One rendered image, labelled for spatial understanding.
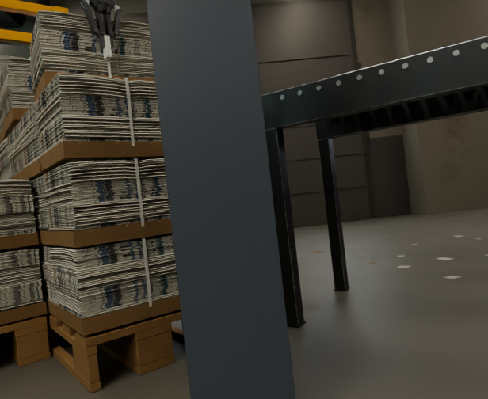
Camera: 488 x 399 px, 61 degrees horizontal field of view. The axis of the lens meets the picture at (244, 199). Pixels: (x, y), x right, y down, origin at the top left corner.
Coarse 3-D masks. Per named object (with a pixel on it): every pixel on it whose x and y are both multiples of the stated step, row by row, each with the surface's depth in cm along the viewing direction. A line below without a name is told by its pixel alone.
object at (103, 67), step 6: (96, 24) 128; (96, 36) 127; (96, 42) 127; (114, 42) 130; (102, 48) 128; (114, 48) 130; (102, 54) 127; (114, 54) 129; (102, 60) 127; (114, 60) 129; (102, 66) 127; (114, 66) 129; (102, 72) 127; (114, 72) 129
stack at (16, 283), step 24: (0, 192) 131; (24, 192) 135; (0, 216) 131; (24, 216) 135; (0, 264) 130; (24, 264) 134; (0, 288) 130; (24, 288) 133; (0, 336) 166; (24, 336) 132; (24, 360) 132
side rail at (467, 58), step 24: (456, 48) 110; (480, 48) 107; (360, 72) 123; (384, 72) 119; (408, 72) 116; (432, 72) 113; (456, 72) 110; (480, 72) 107; (264, 96) 141; (288, 96) 136; (312, 96) 132; (336, 96) 128; (360, 96) 124; (384, 96) 120; (408, 96) 117; (432, 96) 116; (288, 120) 137; (312, 120) 134
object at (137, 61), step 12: (120, 24) 132; (132, 24) 134; (144, 24) 136; (120, 36) 132; (132, 36) 133; (144, 36) 135; (120, 48) 131; (132, 48) 133; (144, 48) 135; (120, 60) 130; (132, 60) 132; (144, 60) 134; (120, 72) 130; (132, 72) 132; (144, 72) 134
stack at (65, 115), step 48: (48, 96) 115; (96, 96) 111; (144, 96) 120; (0, 144) 189; (48, 144) 119; (48, 192) 127; (96, 192) 110; (144, 192) 118; (144, 240) 117; (48, 288) 138; (96, 288) 108; (144, 288) 116; (48, 336) 146; (96, 336) 107; (144, 336) 115; (96, 384) 106
